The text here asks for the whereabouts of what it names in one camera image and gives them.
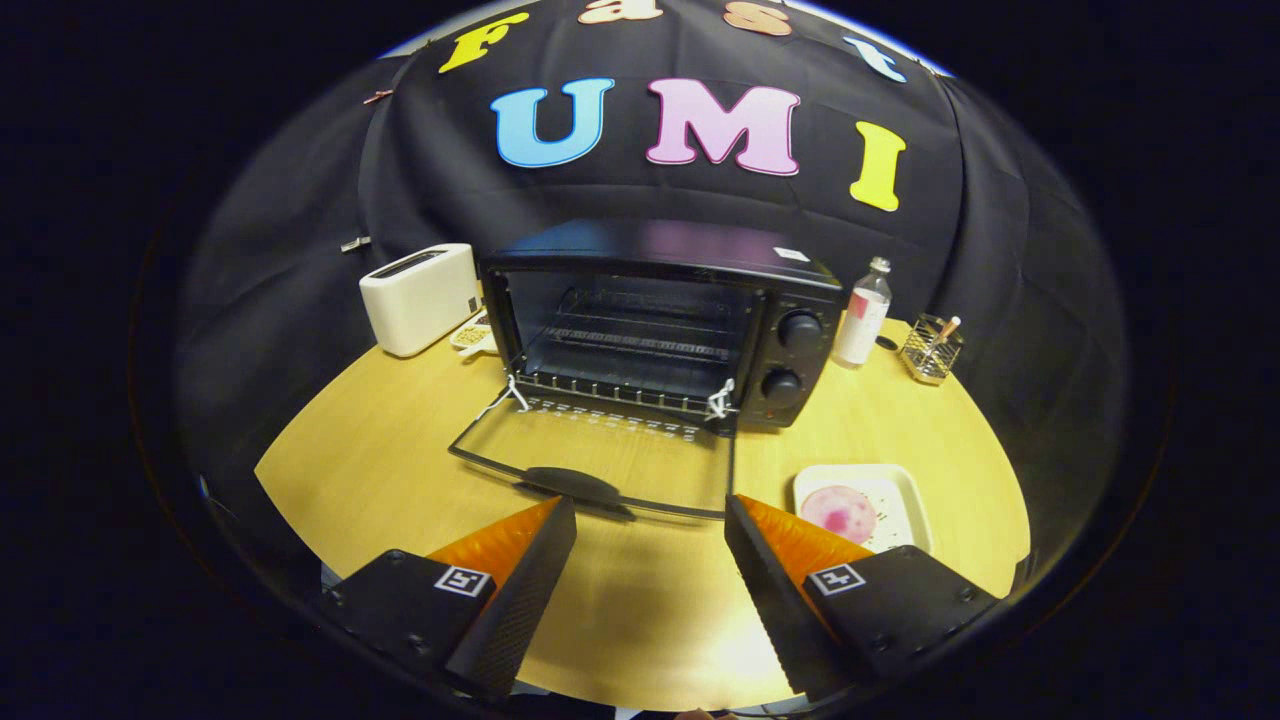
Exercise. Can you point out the clear bottle with red label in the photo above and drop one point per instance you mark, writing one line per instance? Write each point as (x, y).
(860, 320)

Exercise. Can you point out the pink ham slice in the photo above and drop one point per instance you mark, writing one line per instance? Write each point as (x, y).
(838, 512)

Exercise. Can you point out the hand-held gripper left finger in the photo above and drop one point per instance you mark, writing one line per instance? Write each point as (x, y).
(520, 600)

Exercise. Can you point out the small patterned dish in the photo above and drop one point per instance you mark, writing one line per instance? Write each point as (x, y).
(470, 335)

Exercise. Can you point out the white pop-up toaster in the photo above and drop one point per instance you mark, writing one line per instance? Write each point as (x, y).
(415, 300)

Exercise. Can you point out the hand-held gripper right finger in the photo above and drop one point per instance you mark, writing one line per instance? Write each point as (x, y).
(775, 600)

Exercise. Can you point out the cream square plate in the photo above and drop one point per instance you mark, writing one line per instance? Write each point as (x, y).
(895, 490)

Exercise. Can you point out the small white clip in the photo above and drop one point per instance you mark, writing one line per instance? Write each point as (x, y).
(355, 244)

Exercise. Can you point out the black toaster oven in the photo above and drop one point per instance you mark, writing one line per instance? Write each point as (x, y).
(650, 245)

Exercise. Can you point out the small wooden stick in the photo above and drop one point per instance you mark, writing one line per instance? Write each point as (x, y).
(948, 327)

